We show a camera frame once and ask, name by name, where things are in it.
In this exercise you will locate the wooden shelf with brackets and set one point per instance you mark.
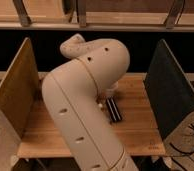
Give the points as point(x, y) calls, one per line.
point(98, 15)

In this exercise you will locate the right dark side panel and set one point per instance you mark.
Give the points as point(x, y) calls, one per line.
point(169, 91)

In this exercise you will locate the black striped rectangular block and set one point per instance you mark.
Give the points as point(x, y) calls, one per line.
point(113, 110)

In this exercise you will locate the left wooden side panel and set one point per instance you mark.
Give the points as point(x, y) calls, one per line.
point(18, 89)

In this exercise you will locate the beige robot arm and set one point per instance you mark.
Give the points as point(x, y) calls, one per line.
point(70, 94)

